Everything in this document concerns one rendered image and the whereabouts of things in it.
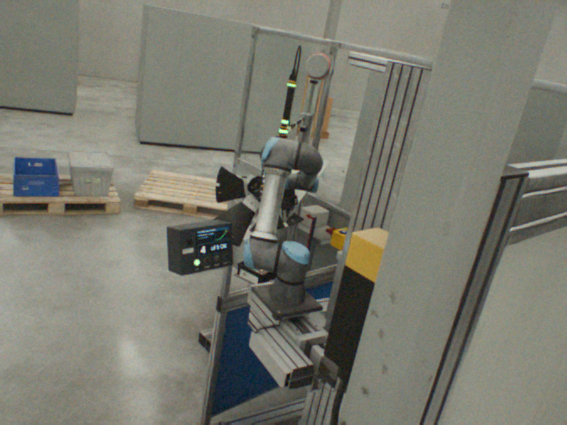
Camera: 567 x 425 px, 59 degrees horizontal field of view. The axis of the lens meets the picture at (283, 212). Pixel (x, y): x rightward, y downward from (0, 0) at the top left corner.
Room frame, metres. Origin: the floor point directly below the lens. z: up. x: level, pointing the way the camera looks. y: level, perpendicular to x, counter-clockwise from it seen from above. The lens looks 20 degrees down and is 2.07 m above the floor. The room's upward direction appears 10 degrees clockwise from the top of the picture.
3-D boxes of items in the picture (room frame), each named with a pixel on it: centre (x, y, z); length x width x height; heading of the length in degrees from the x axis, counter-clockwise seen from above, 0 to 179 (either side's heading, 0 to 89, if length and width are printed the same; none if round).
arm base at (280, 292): (1.84, -0.08, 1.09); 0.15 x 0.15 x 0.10
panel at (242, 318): (2.36, -0.10, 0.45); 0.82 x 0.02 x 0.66; 135
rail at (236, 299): (2.36, -0.10, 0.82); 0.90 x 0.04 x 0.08; 135
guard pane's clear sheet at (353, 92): (3.19, -0.43, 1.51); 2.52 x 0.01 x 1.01; 45
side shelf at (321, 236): (3.15, -0.23, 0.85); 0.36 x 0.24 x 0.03; 45
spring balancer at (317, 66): (3.39, -0.05, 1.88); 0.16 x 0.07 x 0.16; 80
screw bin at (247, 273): (2.43, 0.06, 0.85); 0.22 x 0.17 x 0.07; 150
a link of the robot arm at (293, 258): (1.84, -0.07, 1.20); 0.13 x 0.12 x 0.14; 88
